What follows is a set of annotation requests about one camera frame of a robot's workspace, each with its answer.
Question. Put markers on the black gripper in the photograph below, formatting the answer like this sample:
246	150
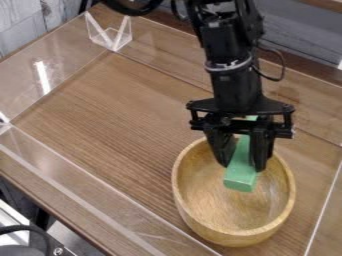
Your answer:
240	110

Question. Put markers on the green rectangular block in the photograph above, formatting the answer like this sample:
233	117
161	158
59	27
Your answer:
241	173

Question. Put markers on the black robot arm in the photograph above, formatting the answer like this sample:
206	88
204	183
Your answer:
229	27

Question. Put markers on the brown wooden bowl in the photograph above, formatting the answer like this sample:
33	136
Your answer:
228	217

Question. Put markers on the clear acrylic tray wall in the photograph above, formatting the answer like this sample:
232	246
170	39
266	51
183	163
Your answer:
97	125

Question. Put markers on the clear acrylic corner bracket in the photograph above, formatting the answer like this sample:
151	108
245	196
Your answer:
111	38

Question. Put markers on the black metal table frame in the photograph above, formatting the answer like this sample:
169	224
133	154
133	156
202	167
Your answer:
31	232

